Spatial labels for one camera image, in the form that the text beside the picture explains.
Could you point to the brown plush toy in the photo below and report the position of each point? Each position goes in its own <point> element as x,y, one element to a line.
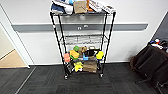
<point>83,50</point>

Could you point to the green round toy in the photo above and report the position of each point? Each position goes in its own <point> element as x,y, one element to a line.
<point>76,48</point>

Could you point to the yellow orange block toy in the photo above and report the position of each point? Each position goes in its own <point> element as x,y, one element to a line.
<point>74,54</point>

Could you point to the yellow cup with blue base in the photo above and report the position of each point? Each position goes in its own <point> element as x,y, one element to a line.
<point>99,55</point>

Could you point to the brown cardboard box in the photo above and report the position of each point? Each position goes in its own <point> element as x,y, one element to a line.
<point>89,66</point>

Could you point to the pink box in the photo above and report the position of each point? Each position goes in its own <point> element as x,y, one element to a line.
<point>67,57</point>

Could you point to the yellow plush toy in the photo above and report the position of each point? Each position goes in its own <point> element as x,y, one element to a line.
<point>78,66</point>

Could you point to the black printed box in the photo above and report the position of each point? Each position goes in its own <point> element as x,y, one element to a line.
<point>69,67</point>

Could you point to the brown paper bag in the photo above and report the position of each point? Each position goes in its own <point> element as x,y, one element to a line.
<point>80,7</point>

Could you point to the white bowl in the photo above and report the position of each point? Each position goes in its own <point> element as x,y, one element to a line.
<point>69,10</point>

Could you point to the orange packet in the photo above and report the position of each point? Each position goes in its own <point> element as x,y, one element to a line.
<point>89,6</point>

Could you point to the white striped box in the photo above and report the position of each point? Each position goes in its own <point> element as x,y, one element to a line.
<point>96,6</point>

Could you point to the white printed packet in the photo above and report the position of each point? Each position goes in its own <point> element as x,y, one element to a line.
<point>109,8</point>

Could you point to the light blue toy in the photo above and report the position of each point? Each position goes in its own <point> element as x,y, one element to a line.
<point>71,1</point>

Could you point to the small red item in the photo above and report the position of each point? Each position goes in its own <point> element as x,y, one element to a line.
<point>156,41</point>

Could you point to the small white wall socket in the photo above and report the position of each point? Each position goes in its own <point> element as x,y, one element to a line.
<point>86,26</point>
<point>79,28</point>

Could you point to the long grey wall band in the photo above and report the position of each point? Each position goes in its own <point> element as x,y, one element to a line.
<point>133,26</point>

